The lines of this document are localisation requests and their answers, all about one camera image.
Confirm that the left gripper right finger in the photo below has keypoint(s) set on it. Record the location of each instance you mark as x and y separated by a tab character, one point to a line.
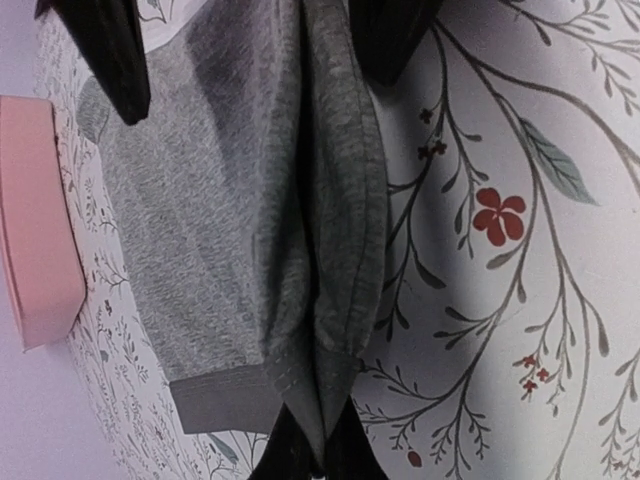
348	453

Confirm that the grey boxer briefs lettered band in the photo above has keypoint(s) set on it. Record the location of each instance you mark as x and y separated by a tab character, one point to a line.
251	210

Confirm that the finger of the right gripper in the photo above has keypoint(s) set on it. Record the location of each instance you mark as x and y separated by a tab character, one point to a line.
386	33
108	36

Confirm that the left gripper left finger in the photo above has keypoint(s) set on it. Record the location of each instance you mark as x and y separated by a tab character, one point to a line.
287	455

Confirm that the floral table cloth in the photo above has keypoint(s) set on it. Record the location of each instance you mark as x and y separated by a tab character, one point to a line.
507	346

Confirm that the pink divided organizer box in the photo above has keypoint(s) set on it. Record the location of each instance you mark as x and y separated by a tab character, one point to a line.
45	280

